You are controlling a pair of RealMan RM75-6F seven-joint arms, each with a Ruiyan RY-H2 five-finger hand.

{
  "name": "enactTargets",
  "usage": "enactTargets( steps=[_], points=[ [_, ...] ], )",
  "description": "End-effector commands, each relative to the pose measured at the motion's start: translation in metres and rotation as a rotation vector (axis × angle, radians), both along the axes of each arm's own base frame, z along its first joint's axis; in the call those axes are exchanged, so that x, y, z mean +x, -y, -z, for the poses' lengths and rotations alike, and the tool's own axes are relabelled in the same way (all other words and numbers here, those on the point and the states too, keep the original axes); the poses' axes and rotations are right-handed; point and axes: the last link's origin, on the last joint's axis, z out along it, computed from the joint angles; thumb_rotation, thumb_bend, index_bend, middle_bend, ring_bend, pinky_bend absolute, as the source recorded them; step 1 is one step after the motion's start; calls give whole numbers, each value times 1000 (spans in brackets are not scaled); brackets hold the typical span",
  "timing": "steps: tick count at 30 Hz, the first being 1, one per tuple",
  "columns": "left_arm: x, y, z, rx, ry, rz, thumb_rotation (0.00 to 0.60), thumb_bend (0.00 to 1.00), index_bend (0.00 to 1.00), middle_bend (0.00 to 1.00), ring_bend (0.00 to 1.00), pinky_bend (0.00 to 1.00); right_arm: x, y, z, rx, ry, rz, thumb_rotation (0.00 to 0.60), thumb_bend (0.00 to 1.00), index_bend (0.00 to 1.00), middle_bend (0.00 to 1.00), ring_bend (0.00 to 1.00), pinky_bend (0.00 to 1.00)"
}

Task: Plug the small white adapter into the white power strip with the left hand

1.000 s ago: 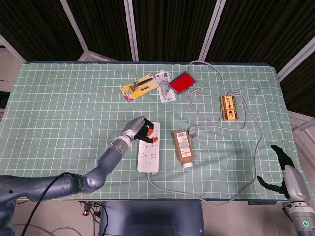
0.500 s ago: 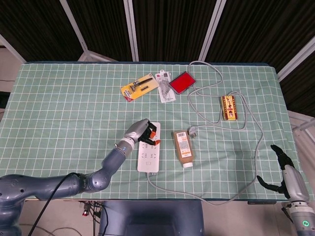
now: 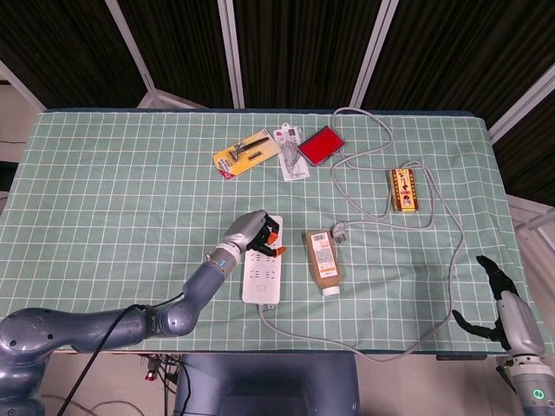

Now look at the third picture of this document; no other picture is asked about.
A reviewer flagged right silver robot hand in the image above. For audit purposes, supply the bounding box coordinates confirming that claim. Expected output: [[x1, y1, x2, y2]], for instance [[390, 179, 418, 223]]
[[451, 254, 547, 359]]

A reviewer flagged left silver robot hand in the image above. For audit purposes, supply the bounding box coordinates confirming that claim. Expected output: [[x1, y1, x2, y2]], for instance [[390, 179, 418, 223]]
[[221, 210, 288, 257]]

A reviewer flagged white power strip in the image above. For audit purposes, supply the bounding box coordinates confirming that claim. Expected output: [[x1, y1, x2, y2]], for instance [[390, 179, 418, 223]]
[[241, 214, 284, 309]]

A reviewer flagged clear packet with white card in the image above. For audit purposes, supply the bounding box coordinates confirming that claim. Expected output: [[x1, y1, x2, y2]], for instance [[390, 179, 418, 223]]
[[272, 122, 311, 182]]

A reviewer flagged brown sauce bottle white cap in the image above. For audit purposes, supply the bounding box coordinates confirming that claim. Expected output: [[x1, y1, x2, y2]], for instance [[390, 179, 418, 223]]
[[305, 230, 343, 297]]

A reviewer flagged red ink pad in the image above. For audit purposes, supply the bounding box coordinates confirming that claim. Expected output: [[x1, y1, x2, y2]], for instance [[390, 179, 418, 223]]
[[297, 124, 347, 167]]

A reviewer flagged green checked tablecloth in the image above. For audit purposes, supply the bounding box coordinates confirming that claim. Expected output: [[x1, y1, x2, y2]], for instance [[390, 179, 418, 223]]
[[0, 111, 554, 353]]

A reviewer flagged blue-grey robot torso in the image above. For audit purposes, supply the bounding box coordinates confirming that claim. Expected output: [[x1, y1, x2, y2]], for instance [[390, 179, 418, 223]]
[[173, 353, 361, 416]]

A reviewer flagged yellow red printed box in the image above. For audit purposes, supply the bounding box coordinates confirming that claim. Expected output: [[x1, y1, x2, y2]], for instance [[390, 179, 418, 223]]
[[388, 167, 421, 214]]

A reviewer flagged grey power strip cable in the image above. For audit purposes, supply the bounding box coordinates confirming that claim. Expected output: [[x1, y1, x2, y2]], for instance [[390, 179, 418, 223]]
[[258, 107, 467, 362]]

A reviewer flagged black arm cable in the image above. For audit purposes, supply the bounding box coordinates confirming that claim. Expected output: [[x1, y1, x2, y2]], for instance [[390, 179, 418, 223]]
[[55, 292, 186, 416]]

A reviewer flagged black partition screen white frame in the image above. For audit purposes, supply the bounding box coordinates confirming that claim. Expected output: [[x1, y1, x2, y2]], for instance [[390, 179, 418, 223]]
[[0, 0, 555, 205]]

